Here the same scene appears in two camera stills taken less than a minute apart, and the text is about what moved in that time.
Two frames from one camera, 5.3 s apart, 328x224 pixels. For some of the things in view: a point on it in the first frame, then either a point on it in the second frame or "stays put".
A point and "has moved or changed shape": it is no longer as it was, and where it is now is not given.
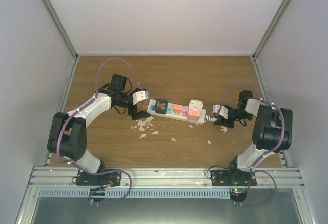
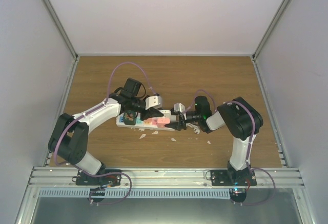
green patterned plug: x=161 y=106 → x=129 y=117
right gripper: x=223 y=122 → x=178 y=125
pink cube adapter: x=193 y=115 has moved or changed shape
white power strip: x=195 y=113 has moved or changed shape
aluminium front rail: x=281 y=177 stays put
